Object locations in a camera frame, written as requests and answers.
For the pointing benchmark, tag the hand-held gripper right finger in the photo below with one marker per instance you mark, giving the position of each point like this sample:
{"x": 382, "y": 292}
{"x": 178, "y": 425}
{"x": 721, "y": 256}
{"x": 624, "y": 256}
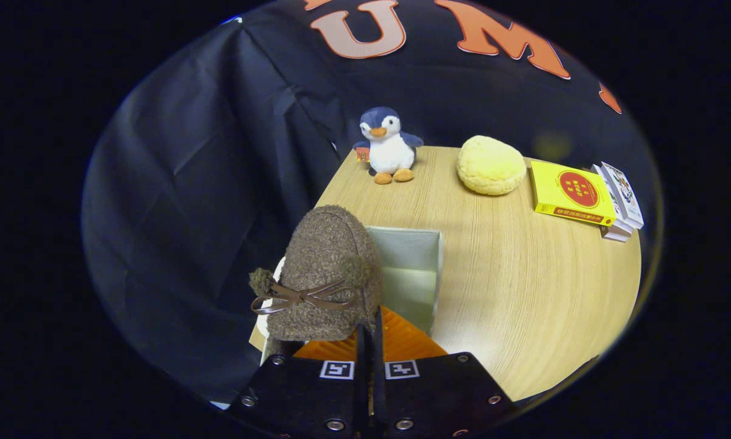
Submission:
{"x": 377, "y": 341}

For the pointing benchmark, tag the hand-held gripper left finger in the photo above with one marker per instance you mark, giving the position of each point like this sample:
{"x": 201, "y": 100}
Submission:
{"x": 361, "y": 390}

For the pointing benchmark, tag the beige fabric storage box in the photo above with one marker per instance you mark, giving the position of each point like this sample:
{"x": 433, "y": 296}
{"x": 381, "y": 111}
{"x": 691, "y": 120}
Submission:
{"x": 411, "y": 274}

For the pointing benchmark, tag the brown fuzzy shoe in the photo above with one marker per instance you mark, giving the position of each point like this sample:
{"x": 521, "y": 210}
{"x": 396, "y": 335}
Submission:
{"x": 328, "y": 250}

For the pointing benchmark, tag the blue and white penguin plush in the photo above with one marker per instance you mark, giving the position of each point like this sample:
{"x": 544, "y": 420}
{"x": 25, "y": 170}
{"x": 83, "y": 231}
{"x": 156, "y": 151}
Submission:
{"x": 389, "y": 152}

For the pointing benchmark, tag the yellow plush bun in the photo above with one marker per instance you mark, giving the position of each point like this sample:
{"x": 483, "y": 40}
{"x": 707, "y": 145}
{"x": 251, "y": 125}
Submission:
{"x": 490, "y": 164}

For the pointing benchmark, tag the yellow book with red circle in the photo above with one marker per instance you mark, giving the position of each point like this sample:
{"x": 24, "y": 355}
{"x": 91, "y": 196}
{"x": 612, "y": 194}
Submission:
{"x": 569, "y": 192}

